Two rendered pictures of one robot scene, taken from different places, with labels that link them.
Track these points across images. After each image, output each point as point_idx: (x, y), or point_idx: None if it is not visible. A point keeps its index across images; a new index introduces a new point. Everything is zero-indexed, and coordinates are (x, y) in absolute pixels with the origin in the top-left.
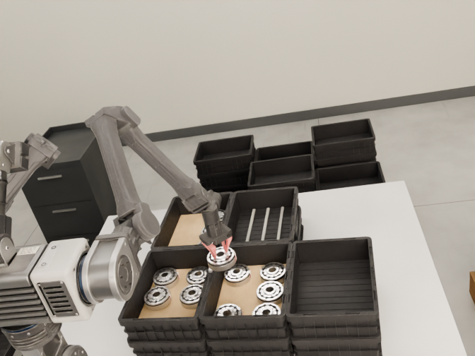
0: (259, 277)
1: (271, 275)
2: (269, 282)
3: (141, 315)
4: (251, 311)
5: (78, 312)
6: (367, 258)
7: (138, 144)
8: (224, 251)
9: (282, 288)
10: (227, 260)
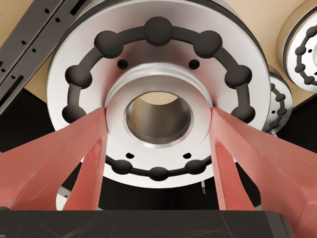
0: (296, 3)
1: (313, 64)
2: (279, 87)
3: None
4: (166, 100)
5: None
6: None
7: None
8: (199, 123)
9: (274, 131)
10: (154, 184)
